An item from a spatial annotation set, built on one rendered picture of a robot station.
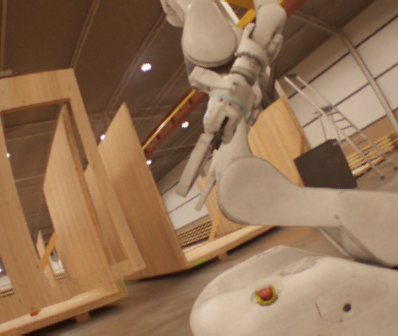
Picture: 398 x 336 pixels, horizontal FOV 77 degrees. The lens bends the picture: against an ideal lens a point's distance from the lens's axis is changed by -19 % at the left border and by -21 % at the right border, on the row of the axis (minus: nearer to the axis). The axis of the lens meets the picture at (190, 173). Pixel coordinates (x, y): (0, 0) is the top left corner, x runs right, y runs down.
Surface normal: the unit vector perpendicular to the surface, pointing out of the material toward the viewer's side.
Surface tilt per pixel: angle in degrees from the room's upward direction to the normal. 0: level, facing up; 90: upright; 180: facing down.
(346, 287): 90
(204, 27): 89
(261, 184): 90
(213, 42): 90
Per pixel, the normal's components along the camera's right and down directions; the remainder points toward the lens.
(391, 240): -0.09, -0.18
